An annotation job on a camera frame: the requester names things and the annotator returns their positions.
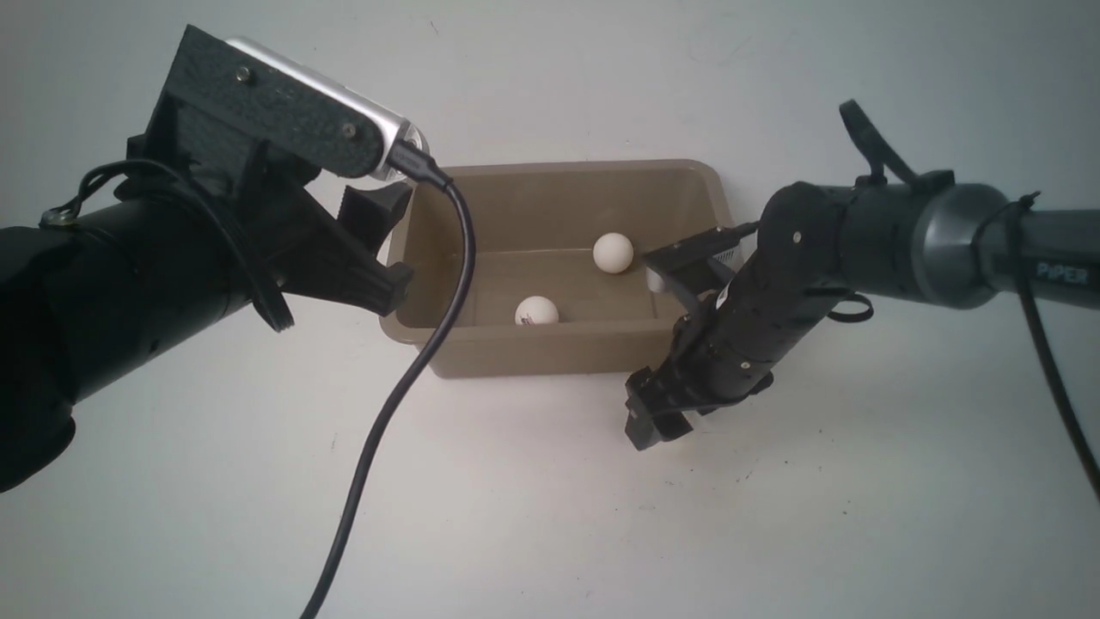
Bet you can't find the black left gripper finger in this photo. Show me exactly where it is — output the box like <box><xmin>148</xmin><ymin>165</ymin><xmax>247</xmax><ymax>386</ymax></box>
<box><xmin>284</xmin><ymin>232</ymin><xmax>413</xmax><ymax>316</ymax></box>
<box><xmin>338</xmin><ymin>181</ymin><xmax>413</xmax><ymax>250</ymax></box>

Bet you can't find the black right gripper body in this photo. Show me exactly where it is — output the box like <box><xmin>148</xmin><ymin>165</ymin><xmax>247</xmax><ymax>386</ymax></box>
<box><xmin>625</xmin><ymin>248</ymin><xmax>831</xmax><ymax>451</ymax></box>

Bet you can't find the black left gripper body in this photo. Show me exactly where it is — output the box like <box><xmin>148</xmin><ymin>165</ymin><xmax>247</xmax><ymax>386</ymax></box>
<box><xmin>127</xmin><ymin>25</ymin><xmax>382</xmax><ymax>284</ymax></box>

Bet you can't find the white ping-pong ball printed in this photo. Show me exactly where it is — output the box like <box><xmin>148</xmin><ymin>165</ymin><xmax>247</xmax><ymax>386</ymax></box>
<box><xmin>514</xmin><ymin>297</ymin><xmax>560</xmax><ymax>327</ymax></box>

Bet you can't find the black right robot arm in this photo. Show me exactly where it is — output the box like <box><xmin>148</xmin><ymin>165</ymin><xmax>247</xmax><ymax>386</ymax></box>
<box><xmin>625</xmin><ymin>101</ymin><xmax>1097</xmax><ymax>450</ymax></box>

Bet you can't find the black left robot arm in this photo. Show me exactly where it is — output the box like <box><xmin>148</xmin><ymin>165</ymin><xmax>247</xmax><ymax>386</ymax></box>
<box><xmin>1</xmin><ymin>25</ymin><xmax>428</xmax><ymax>491</ymax></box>

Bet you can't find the tan plastic bin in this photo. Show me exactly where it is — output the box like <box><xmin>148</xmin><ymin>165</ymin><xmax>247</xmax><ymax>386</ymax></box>
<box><xmin>430</xmin><ymin>158</ymin><xmax>732</xmax><ymax>379</ymax></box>

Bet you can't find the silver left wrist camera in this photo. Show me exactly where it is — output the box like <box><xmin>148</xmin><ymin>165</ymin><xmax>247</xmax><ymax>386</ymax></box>
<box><xmin>224</xmin><ymin>36</ymin><xmax>430</xmax><ymax>184</ymax></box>

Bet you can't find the black right camera cable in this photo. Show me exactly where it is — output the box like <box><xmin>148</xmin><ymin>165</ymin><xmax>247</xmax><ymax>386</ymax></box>
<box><xmin>1014</xmin><ymin>194</ymin><xmax>1100</xmax><ymax>504</ymax></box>

